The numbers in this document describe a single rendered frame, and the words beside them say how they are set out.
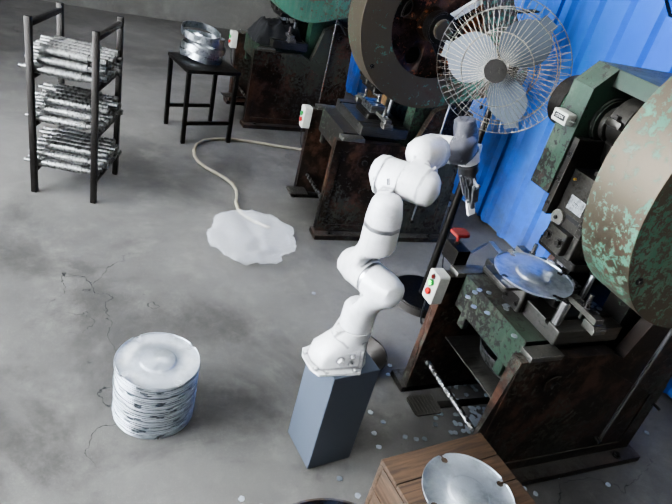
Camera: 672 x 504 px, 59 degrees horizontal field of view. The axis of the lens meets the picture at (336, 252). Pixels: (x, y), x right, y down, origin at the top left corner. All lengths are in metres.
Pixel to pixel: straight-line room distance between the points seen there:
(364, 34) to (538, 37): 0.81
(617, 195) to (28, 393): 2.04
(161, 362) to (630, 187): 1.57
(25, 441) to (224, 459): 0.66
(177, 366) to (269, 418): 0.44
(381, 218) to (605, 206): 0.58
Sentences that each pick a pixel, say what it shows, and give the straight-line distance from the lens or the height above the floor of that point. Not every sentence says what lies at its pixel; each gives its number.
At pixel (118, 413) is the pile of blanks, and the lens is 2.28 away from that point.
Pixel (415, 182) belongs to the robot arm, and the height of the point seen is 1.13.
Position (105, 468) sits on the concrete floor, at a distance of 2.22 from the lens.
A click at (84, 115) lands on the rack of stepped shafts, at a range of 3.48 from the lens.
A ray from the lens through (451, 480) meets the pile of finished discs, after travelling 1.94.
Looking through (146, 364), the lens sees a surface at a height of 0.25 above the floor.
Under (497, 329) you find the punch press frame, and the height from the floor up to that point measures 0.58.
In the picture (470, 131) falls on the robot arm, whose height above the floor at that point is 1.19.
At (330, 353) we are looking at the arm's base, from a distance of 1.93.
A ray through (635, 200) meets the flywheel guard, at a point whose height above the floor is 1.31.
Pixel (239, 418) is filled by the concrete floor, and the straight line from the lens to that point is 2.38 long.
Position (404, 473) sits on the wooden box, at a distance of 1.91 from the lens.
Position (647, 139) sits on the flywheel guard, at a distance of 1.60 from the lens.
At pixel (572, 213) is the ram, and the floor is 1.04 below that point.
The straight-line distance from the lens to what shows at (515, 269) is 2.21.
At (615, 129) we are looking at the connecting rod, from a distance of 2.07.
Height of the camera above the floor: 1.76
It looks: 30 degrees down
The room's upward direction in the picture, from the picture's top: 15 degrees clockwise
